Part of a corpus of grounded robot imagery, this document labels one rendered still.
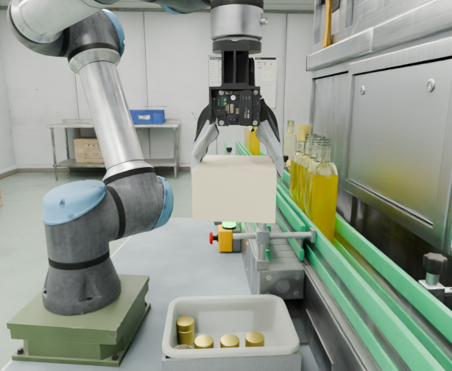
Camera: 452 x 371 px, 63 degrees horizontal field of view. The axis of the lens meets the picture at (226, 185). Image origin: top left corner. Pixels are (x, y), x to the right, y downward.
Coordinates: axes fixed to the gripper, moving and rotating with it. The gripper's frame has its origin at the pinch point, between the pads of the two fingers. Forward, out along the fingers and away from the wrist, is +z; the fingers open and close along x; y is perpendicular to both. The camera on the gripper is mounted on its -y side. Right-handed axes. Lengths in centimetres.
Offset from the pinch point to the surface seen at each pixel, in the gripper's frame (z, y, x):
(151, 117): 16, -528, -166
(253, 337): 28.9, 1.2, 3.2
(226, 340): 28.9, 2.4, -1.5
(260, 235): 14.4, -10.9, 4.3
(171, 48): -97, -595, -145
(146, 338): 35.3, -5.6, -18.4
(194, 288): 35.5, -27.0, -12.2
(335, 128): -3, -66, 28
